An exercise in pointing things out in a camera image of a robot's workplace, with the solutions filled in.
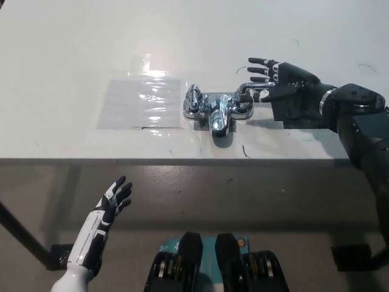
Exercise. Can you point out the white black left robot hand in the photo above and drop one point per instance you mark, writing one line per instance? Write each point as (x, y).
(103, 213)

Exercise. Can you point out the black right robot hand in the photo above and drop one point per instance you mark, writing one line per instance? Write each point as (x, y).
(291, 82)

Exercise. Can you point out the chrome faucet body with spout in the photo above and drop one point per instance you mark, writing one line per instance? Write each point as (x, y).
(217, 112)

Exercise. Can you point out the black tape patch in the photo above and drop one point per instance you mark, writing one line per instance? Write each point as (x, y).
(298, 115)

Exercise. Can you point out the black floor tape mark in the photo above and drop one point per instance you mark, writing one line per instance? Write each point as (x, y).
(59, 257)

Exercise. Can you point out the clear plastic sheet patch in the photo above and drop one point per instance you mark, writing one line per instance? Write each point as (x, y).
(139, 103)

